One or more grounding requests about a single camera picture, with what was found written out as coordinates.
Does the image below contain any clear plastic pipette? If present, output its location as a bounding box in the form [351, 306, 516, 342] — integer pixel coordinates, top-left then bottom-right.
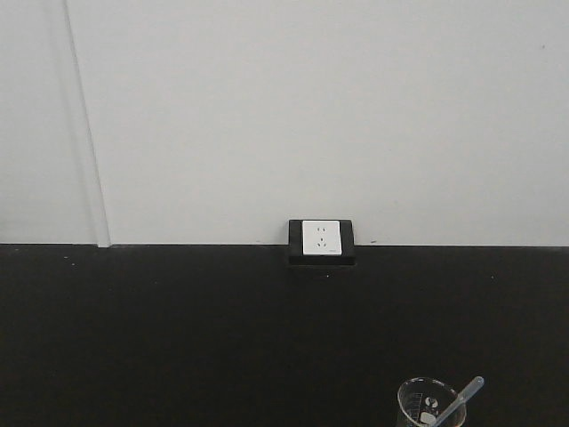
[431, 376, 485, 427]

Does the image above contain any black socket housing box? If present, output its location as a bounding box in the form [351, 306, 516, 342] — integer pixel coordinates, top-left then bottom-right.
[288, 220, 356, 267]

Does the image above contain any clear glass beaker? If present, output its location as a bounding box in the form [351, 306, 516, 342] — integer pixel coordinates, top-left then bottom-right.
[396, 377, 458, 427]

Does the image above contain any white wall power socket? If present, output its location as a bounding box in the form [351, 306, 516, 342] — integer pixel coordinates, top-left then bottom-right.
[301, 220, 342, 256]

